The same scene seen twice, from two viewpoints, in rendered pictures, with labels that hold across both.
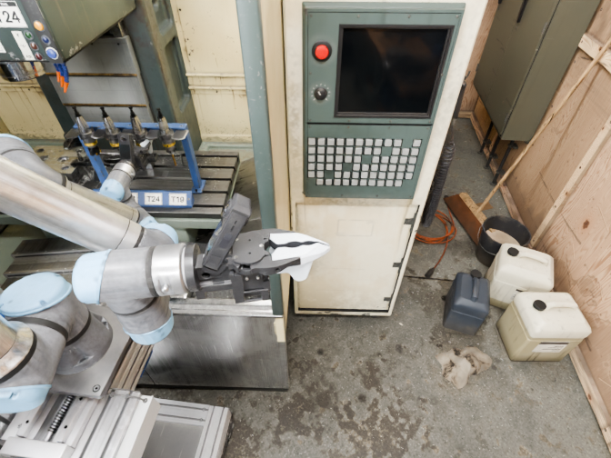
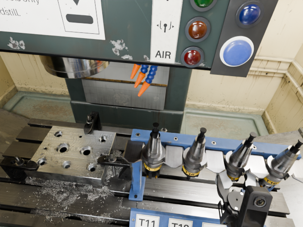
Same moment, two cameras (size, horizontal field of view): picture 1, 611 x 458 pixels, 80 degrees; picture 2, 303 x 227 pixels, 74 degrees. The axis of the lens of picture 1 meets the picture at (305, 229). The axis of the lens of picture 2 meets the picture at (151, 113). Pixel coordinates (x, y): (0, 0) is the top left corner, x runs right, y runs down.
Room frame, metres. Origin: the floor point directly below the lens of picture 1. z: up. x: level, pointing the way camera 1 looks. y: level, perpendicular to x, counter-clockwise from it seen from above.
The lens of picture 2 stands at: (1.00, 0.90, 1.66)
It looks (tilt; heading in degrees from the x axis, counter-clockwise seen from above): 42 degrees down; 2
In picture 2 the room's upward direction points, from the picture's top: 3 degrees clockwise
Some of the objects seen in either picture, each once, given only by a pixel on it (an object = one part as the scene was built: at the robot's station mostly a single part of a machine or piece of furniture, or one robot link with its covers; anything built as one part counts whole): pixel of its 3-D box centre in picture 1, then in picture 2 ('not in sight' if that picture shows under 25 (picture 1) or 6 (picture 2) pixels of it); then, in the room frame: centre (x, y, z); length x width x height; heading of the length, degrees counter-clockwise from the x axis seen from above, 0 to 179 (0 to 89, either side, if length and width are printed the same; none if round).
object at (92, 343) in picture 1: (70, 333); not in sight; (0.43, 0.55, 1.21); 0.15 x 0.15 x 0.10
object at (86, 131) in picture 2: (73, 144); (91, 125); (1.63, 1.20, 0.97); 0.13 x 0.03 x 0.15; 178
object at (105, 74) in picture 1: (99, 88); (122, 65); (1.88, 1.09, 1.16); 0.48 x 0.05 x 0.51; 88
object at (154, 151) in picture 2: (81, 124); (154, 143); (1.33, 0.90, 1.26); 0.04 x 0.04 x 0.07
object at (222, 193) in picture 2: not in sight; (227, 191); (1.25, 0.71, 1.19); 0.09 x 0.05 x 0.02; 14
